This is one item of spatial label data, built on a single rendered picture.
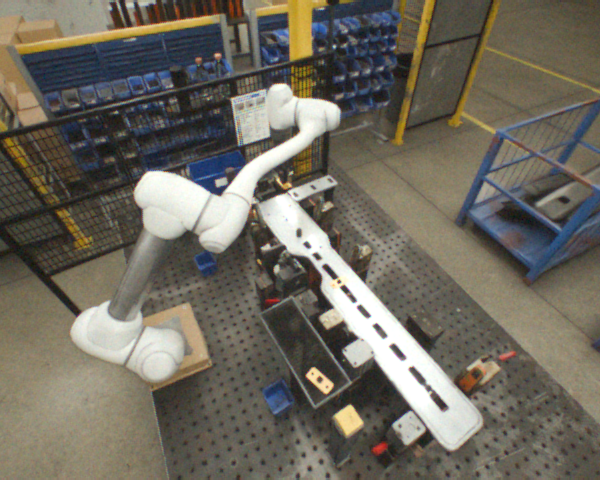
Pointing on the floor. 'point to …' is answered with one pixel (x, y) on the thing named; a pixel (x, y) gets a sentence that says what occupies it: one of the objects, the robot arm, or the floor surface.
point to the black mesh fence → (128, 159)
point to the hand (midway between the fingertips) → (283, 176)
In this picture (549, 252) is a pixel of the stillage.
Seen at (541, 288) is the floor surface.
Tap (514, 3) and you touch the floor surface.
